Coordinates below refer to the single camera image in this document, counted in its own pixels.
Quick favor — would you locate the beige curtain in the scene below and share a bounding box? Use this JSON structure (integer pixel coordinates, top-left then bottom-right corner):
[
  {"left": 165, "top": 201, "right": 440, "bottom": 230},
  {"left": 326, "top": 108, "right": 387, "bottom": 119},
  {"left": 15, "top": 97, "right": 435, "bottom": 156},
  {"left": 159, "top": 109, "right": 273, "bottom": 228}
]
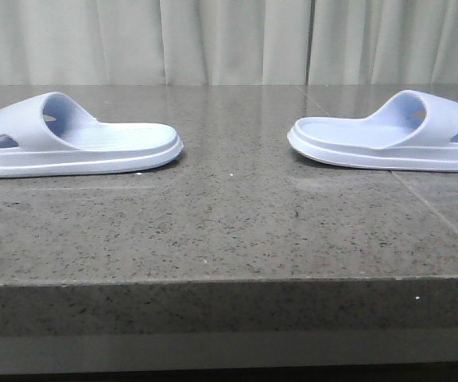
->
[{"left": 0, "top": 1, "right": 458, "bottom": 85}]

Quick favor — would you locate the light blue slipper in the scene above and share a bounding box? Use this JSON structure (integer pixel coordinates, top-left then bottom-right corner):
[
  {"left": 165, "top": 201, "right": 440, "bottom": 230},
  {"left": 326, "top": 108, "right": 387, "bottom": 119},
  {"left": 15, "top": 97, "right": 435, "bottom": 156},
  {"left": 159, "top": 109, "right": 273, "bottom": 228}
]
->
[
  {"left": 0, "top": 92, "right": 184, "bottom": 177},
  {"left": 287, "top": 90, "right": 458, "bottom": 172}
]

